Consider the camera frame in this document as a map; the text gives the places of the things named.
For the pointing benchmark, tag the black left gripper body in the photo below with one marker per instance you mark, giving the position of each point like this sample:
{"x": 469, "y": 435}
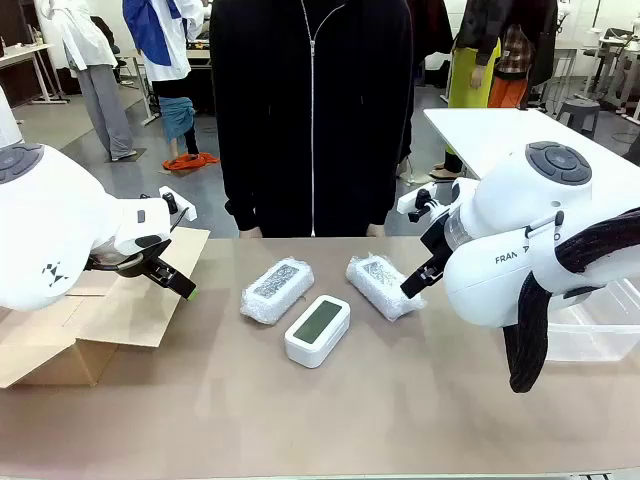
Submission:
{"x": 130, "y": 267}

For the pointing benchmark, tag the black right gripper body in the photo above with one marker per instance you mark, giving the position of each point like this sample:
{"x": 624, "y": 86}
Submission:
{"x": 441, "y": 247}

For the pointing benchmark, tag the bubble-wrapped clock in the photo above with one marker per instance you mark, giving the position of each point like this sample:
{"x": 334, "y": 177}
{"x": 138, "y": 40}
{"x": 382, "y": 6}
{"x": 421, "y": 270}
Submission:
{"x": 380, "y": 285}
{"x": 277, "y": 292}

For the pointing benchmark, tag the white unwrapped digital clock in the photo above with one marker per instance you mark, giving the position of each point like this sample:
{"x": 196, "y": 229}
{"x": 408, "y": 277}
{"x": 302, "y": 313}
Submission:
{"x": 317, "y": 330}

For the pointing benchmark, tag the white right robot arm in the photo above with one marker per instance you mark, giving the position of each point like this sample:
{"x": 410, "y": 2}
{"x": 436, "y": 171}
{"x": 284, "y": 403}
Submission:
{"x": 525, "y": 225}

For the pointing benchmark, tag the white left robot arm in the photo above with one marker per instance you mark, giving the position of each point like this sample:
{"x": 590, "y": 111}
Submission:
{"x": 50, "y": 225}

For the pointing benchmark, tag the person's left hand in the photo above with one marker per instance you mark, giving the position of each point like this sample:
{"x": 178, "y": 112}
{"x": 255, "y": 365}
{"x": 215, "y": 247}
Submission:
{"x": 376, "y": 231}

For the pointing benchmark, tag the person's right hand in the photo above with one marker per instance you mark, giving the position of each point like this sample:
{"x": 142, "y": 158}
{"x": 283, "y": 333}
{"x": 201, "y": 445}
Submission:
{"x": 250, "y": 234}

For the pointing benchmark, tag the open cardboard box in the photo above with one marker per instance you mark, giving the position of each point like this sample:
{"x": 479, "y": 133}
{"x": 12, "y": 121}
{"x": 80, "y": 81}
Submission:
{"x": 125, "y": 310}

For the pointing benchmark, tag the orange cloth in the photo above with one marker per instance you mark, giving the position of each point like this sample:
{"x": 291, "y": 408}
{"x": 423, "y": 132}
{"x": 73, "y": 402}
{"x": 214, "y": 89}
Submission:
{"x": 187, "y": 161}

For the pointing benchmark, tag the white background table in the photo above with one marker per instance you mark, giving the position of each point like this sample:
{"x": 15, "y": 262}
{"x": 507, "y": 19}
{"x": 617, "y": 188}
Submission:
{"x": 490, "y": 135}

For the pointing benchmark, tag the mannequin with yellow apron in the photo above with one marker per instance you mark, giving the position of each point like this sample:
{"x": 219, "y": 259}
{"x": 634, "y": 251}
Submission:
{"x": 467, "y": 80}

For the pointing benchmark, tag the mannequin plaid shirt orange trousers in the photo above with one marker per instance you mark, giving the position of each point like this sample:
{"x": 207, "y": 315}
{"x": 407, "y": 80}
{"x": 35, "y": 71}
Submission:
{"x": 510, "y": 92}

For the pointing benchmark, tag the clear plastic bin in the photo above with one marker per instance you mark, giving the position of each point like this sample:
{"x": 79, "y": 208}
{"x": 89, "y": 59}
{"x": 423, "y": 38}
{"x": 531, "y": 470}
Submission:
{"x": 590, "y": 330}

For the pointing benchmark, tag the person in black hoodie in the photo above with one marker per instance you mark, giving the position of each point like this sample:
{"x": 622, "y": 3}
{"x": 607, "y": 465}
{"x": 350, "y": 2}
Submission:
{"x": 280, "y": 125}

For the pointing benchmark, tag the grey plastic stool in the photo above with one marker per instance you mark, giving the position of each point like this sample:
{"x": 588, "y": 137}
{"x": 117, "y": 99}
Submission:
{"x": 577, "y": 112}

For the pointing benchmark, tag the black hanging garment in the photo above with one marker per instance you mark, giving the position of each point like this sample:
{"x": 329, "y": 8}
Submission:
{"x": 430, "y": 25}

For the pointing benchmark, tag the mannequin blue and white shirt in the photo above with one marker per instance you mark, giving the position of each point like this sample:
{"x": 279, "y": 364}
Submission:
{"x": 160, "y": 45}

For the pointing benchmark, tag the light wooden background desk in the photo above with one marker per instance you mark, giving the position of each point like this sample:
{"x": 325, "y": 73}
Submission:
{"x": 25, "y": 52}

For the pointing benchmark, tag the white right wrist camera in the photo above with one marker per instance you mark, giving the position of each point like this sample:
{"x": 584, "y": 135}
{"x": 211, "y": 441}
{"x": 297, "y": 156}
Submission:
{"x": 417, "y": 202}

